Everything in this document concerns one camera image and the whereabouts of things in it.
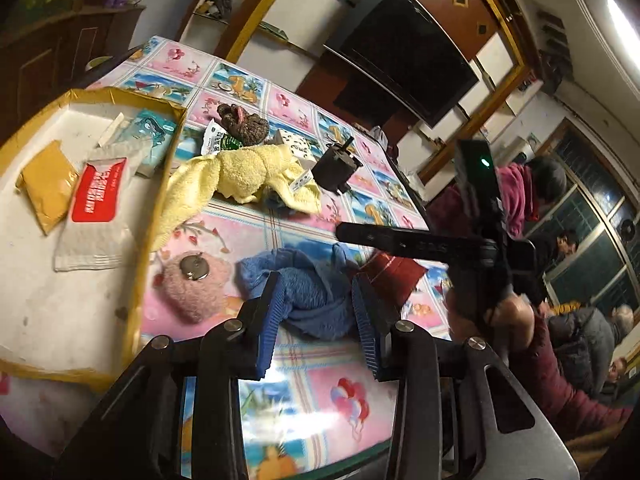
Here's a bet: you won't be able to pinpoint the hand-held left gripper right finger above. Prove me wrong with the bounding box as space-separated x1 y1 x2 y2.
351 274 581 480

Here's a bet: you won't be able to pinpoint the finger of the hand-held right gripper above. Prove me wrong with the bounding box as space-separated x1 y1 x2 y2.
336 221 486 268

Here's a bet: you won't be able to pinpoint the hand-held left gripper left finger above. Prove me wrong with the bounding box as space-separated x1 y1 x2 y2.
52 271 287 480

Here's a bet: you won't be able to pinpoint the dark red pouch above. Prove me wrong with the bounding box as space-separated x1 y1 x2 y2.
357 250 430 311

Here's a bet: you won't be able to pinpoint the blue towel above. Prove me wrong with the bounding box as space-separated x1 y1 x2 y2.
236 242 373 341

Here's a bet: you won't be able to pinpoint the brown plush toy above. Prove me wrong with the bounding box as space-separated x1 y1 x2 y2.
216 102 271 147

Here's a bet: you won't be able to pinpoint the green white packet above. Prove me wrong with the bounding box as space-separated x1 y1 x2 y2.
201 120 246 157

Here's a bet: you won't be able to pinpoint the white box with gold rim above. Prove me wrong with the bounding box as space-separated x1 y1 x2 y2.
0 87 188 393

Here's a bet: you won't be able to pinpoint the person's right forearm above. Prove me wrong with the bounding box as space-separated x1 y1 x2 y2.
520 305 636 441

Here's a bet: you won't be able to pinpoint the person's right hand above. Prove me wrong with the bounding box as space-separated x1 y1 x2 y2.
446 290 535 356

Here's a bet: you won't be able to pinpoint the pink fluffy pouch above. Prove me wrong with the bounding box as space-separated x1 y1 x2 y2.
152 251 235 325

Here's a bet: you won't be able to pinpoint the round metal disc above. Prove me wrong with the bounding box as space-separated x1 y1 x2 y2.
180 254 210 281

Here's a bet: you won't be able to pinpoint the black plastic device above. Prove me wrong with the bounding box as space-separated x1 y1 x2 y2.
312 136 363 195

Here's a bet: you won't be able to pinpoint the window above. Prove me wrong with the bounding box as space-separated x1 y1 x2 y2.
530 120 640 311

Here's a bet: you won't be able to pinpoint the lemon print tissue pack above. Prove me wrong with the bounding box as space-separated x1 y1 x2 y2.
270 129 321 163

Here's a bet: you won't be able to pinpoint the yellow towel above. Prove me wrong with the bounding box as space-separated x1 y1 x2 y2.
150 144 323 251

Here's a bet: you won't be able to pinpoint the black television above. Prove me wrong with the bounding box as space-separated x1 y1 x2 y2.
324 0 481 128

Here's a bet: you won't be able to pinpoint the white towel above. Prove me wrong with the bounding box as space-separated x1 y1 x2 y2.
52 137 153 272

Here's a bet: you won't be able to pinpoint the teal tissue packet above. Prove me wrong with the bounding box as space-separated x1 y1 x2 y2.
107 109 180 178

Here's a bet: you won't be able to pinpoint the ceiling light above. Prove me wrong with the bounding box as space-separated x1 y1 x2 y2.
605 0 640 56

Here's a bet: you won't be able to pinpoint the white stick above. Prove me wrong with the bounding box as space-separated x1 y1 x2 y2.
95 112 126 148

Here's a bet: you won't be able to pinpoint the mustard yellow packet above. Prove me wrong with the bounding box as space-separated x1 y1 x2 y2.
15 140 81 236

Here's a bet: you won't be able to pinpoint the dark items on shelf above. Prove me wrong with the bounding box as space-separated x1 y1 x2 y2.
197 0 233 21

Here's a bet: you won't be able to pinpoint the wooden cabinet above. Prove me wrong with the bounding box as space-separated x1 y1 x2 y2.
0 5 146 146

